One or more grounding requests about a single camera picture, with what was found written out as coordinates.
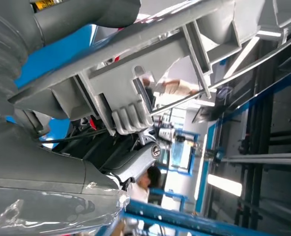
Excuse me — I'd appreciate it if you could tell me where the person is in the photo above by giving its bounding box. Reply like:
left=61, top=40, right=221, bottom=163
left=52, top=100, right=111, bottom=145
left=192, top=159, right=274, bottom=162
left=128, top=166, right=162, bottom=204
left=142, top=77, right=200, bottom=97

